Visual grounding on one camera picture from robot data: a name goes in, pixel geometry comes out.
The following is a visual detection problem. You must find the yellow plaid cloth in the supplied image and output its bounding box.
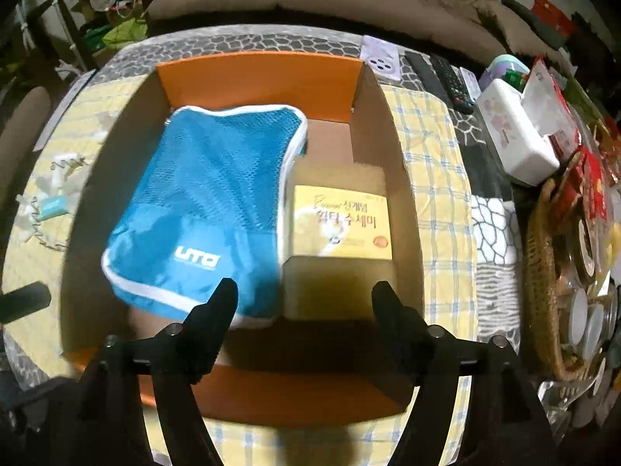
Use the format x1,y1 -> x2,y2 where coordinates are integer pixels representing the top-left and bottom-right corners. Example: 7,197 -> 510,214
2,75 -> 481,466

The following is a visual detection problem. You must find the dark green garment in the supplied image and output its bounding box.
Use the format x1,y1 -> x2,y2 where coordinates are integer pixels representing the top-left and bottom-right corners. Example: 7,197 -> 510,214
502,0 -> 566,49

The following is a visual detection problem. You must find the blue mesh pouch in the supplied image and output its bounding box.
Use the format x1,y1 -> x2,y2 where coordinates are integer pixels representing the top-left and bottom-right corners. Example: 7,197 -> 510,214
100,105 -> 310,329

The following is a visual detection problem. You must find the red box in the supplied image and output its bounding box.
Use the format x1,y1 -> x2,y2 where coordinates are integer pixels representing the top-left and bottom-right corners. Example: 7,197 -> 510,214
531,0 -> 576,35

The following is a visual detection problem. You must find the white purple power strip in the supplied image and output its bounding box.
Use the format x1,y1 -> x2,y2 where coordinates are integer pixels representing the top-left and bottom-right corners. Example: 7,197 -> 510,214
361,35 -> 402,83

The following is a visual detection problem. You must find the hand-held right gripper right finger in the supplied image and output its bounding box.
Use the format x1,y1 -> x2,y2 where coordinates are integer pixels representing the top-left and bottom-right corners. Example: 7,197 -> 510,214
371,280 -> 559,466

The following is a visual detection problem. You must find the wicker basket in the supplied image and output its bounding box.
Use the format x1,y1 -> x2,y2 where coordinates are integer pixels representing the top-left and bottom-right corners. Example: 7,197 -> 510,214
526,177 -> 597,382

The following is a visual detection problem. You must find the orange cardboard box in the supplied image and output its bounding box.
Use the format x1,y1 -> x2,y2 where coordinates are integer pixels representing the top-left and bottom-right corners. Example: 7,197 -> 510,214
61,55 -> 430,423

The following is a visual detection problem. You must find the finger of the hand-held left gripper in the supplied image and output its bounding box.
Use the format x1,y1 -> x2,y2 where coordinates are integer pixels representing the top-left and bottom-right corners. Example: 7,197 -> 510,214
0,284 -> 52,323

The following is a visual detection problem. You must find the white tissue box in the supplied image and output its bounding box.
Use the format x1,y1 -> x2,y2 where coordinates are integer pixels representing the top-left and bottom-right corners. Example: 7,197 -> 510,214
475,78 -> 564,186

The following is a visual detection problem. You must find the white red snack packet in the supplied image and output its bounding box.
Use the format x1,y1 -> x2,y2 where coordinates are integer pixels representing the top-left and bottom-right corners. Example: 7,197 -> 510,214
521,58 -> 580,156

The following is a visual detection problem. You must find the black remote control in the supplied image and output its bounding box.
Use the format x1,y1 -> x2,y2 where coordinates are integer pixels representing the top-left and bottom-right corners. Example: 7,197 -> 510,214
405,52 -> 449,100
429,56 -> 476,115

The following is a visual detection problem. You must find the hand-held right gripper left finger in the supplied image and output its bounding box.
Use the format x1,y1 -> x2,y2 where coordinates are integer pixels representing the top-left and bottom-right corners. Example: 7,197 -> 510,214
49,278 -> 239,466

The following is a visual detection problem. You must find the yellow sponge pack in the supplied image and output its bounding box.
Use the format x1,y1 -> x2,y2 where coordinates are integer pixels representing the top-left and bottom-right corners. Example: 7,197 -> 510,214
281,158 -> 395,321

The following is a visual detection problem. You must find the purple cup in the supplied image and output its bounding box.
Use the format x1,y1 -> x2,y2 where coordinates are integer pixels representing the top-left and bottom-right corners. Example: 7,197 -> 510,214
487,54 -> 531,90

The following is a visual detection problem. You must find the green bag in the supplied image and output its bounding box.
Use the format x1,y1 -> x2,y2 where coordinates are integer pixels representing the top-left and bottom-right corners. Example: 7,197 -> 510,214
102,18 -> 146,52

